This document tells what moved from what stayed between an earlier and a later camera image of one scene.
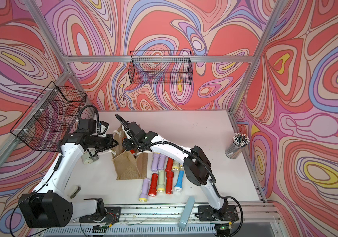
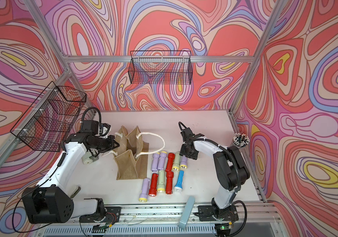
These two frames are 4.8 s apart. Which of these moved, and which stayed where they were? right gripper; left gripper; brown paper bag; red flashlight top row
Moved: right gripper
Stayed: left gripper; red flashlight top row; brown paper bag
